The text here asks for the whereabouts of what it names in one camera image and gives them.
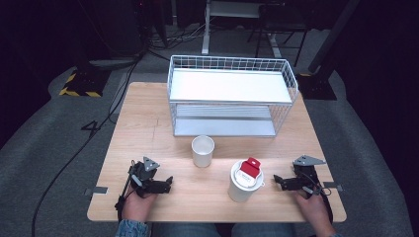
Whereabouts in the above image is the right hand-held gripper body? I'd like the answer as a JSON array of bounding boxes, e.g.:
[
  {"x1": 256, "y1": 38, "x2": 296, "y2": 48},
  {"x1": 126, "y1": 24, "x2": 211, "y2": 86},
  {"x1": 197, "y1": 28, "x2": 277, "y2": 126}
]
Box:
[{"x1": 292, "y1": 154, "x2": 327, "y2": 199}]

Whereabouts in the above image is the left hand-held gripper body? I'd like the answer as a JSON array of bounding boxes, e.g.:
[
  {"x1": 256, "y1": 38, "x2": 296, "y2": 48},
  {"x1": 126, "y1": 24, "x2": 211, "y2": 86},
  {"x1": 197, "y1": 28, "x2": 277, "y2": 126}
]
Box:
[{"x1": 126, "y1": 156, "x2": 161, "y2": 198}]

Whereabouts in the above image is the white lidded cup red tab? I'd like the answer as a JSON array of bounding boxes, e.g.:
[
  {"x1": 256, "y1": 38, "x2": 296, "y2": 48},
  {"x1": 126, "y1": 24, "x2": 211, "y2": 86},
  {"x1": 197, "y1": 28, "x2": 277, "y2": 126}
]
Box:
[{"x1": 227, "y1": 156, "x2": 266, "y2": 203}]

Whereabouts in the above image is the white paper cup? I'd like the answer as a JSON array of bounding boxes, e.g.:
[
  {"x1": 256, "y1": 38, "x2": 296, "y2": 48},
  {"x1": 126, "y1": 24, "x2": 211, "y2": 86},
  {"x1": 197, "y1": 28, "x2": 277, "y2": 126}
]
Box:
[{"x1": 191, "y1": 134, "x2": 215, "y2": 169}]

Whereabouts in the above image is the white wire shelf rack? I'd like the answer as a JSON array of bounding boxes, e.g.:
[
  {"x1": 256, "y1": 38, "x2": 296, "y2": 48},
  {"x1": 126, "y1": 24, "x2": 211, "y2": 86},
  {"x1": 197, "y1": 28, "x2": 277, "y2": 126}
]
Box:
[{"x1": 166, "y1": 54, "x2": 300, "y2": 138}]

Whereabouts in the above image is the person's left hand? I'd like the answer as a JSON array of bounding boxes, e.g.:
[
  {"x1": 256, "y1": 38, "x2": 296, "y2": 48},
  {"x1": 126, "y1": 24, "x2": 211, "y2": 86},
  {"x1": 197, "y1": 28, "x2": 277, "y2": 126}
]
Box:
[{"x1": 122, "y1": 187, "x2": 158, "y2": 223}]

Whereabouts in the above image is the person's right hand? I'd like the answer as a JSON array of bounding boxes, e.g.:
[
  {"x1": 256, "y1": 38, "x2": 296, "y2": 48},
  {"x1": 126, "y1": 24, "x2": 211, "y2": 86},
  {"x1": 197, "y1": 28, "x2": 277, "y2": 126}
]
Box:
[{"x1": 293, "y1": 190, "x2": 335, "y2": 233}]

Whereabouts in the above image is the grey tape strip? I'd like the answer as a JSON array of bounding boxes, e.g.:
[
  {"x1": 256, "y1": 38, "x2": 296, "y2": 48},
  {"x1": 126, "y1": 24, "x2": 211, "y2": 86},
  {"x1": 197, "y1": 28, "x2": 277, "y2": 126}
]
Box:
[
  {"x1": 84, "y1": 186, "x2": 109, "y2": 198},
  {"x1": 322, "y1": 181, "x2": 344, "y2": 193}
]

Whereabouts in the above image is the person's left leg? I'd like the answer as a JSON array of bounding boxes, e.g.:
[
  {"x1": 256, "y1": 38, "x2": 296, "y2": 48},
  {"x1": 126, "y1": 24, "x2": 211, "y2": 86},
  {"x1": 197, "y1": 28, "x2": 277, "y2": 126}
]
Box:
[{"x1": 149, "y1": 222, "x2": 219, "y2": 237}]

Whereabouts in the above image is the person's leg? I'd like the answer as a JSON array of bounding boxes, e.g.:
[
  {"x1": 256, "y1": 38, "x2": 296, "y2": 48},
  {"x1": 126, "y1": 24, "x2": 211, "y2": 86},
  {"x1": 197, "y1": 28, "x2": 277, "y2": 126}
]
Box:
[
  {"x1": 149, "y1": 222, "x2": 219, "y2": 237},
  {"x1": 230, "y1": 222, "x2": 297, "y2": 237}
]

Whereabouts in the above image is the person's right leg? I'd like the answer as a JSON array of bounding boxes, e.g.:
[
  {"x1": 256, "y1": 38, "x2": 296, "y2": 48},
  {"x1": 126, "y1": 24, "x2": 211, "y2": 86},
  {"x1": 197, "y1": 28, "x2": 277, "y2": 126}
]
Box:
[{"x1": 230, "y1": 222, "x2": 297, "y2": 237}]

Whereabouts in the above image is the black chair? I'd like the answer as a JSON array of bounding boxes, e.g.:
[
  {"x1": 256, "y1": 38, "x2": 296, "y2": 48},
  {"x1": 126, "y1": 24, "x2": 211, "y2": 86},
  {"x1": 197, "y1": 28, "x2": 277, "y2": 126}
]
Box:
[{"x1": 247, "y1": 2, "x2": 312, "y2": 68}]

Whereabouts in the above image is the left hand-held gripper cable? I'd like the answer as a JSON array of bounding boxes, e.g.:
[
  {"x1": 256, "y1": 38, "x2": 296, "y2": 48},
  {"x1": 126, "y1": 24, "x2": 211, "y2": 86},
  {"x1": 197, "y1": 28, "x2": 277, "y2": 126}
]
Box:
[{"x1": 114, "y1": 160, "x2": 139, "y2": 222}]

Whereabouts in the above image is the hand-held gripper cable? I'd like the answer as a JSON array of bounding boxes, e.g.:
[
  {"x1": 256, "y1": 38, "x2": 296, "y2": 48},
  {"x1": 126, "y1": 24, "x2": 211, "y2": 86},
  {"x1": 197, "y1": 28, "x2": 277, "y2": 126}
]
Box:
[
  {"x1": 300, "y1": 169, "x2": 334, "y2": 225},
  {"x1": 114, "y1": 160, "x2": 139, "y2": 222}
]

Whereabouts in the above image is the right hand-held gripper cable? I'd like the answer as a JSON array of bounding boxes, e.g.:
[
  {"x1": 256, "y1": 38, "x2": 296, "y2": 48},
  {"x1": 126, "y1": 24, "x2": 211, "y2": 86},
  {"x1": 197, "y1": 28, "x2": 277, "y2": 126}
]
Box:
[{"x1": 300, "y1": 169, "x2": 334, "y2": 225}]

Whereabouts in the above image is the long black floor cable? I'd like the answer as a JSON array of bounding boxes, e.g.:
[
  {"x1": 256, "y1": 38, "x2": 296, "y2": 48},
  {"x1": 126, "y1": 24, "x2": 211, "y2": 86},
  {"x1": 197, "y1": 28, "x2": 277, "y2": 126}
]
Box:
[{"x1": 31, "y1": 53, "x2": 144, "y2": 237}]

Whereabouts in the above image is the black slanted post with base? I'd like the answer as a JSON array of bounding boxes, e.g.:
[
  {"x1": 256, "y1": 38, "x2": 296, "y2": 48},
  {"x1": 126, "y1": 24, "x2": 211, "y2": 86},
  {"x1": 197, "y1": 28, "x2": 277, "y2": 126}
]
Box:
[{"x1": 295, "y1": 0, "x2": 363, "y2": 102}]

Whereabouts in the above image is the yellow black striped base plate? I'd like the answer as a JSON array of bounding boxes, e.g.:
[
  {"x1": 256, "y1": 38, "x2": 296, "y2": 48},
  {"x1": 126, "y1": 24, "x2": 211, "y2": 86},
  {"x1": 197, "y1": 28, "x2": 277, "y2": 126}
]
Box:
[{"x1": 58, "y1": 68, "x2": 112, "y2": 99}]

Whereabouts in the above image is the bundle of floor cables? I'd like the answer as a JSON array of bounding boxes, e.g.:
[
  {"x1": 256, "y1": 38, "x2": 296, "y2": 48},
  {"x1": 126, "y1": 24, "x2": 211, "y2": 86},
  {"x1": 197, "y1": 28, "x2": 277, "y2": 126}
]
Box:
[{"x1": 143, "y1": 22, "x2": 212, "y2": 51}]

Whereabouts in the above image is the white desk frame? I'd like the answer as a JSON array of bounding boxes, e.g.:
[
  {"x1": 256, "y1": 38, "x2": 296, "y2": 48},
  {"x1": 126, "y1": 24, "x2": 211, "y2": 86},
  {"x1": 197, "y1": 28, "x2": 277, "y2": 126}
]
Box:
[{"x1": 201, "y1": 0, "x2": 285, "y2": 59}]

